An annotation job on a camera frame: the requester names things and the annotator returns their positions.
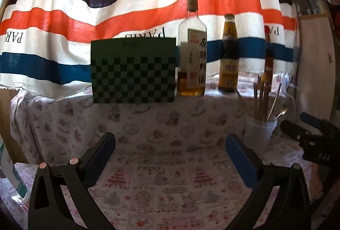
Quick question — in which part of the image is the gold spoon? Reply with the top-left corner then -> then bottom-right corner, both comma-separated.
274,103 -> 289,121

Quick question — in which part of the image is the teal white object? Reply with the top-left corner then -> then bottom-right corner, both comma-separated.
1,138 -> 29,205

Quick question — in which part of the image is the green checkered box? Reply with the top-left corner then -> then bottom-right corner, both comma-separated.
91,38 -> 176,104

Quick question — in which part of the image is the beige cabinet panel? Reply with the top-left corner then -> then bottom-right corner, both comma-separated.
296,15 -> 336,120

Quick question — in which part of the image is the white charging cable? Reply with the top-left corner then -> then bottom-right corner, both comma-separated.
285,78 -> 301,98

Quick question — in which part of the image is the dark sauce bottle yellow label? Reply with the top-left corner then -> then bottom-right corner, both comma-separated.
218,14 -> 240,94

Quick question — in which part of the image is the wooden chopstick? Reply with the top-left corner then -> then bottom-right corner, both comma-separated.
258,76 -> 264,121
253,83 -> 258,119
263,85 -> 271,122

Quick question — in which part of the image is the wooden chopstick in cup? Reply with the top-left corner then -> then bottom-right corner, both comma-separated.
263,85 -> 271,122

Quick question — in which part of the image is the white plastic cup stack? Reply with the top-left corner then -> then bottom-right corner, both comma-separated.
243,116 -> 277,156

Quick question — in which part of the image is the striped hanging cloth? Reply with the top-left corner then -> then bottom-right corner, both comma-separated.
1,0 -> 299,98

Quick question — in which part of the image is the clear liquor bottle amber liquid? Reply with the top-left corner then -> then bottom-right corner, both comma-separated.
177,0 -> 207,97

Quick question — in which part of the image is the rose gold fork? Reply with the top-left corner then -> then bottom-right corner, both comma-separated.
266,83 -> 282,122

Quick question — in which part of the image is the printed patterned tablecloth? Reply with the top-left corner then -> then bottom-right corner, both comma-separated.
0,70 -> 319,230

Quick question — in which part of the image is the small red-capped sauce bottle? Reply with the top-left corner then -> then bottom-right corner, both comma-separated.
261,25 -> 274,87

